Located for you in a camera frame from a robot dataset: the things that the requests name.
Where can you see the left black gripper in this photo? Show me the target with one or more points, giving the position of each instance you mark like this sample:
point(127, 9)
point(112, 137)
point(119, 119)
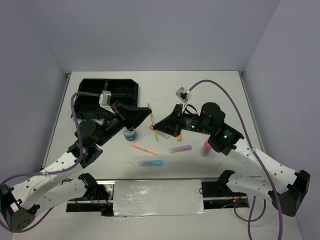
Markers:
point(130, 117)

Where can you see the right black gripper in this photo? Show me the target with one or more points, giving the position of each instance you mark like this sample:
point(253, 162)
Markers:
point(172, 123)

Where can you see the yellow thin pen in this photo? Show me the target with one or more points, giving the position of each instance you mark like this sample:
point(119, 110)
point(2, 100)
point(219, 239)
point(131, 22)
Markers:
point(153, 123)

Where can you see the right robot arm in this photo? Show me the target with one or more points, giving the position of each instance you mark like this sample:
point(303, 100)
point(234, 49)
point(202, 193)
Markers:
point(284, 186)

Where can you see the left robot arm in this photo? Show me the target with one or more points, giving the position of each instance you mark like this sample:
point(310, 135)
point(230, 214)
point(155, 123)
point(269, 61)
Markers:
point(64, 180)

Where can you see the orange capped highlighter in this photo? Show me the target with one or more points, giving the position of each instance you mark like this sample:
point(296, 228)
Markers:
point(164, 135)

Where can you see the pink orange highlighter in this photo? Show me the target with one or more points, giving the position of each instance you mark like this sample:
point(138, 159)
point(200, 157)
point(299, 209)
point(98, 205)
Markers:
point(179, 138)

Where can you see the blue round tape tin left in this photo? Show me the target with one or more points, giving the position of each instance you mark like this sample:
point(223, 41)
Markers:
point(130, 134)

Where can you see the purple pink highlighter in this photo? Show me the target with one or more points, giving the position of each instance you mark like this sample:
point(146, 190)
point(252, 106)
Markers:
point(179, 149)

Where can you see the black four-compartment tray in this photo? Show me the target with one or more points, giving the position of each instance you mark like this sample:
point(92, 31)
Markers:
point(124, 91)

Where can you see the orange thin pen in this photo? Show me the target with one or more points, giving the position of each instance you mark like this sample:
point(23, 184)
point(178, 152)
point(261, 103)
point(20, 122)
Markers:
point(145, 150)

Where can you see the blue highlighter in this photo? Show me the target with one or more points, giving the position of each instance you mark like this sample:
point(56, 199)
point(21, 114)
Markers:
point(149, 163)

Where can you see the pink capped glue bottle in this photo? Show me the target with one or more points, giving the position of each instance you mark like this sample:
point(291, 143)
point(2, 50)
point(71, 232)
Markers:
point(206, 148)

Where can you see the silver foil plate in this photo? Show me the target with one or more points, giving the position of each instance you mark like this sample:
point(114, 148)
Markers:
point(157, 198)

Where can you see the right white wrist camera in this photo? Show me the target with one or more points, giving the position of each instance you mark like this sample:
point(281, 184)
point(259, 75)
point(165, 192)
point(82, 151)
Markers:
point(183, 94)

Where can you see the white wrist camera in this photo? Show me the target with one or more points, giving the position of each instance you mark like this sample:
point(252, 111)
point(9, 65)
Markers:
point(183, 94)
point(105, 100)

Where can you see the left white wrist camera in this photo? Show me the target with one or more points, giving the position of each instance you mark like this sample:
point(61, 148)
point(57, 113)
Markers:
point(105, 100)

